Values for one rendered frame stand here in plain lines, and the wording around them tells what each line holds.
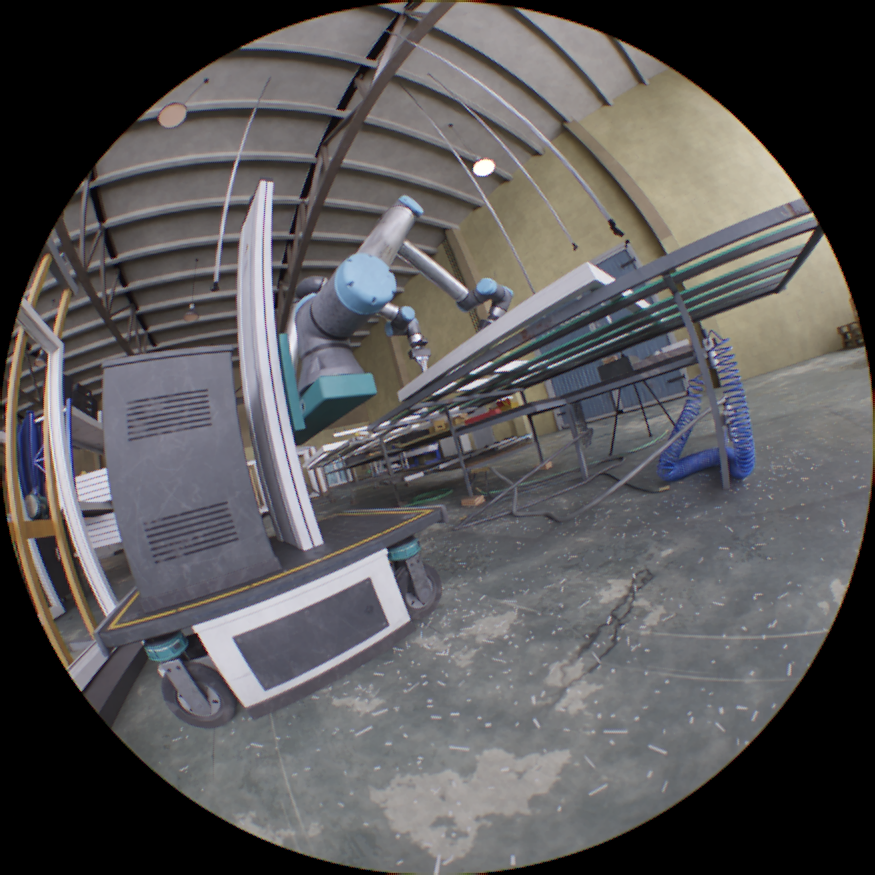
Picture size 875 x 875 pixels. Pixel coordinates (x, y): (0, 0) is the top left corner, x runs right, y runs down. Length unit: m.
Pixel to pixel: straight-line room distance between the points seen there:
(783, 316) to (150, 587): 8.43
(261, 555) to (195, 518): 0.16
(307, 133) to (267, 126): 1.04
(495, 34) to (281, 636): 9.12
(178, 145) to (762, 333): 13.31
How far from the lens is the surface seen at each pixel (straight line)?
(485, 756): 0.55
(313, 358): 0.78
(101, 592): 1.64
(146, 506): 0.67
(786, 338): 7.88
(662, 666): 0.63
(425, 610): 0.91
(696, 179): 8.89
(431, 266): 1.39
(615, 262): 8.22
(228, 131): 8.63
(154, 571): 0.68
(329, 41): 7.99
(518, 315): 1.21
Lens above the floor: 0.48
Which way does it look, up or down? 2 degrees up
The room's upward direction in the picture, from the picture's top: 16 degrees counter-clockwise
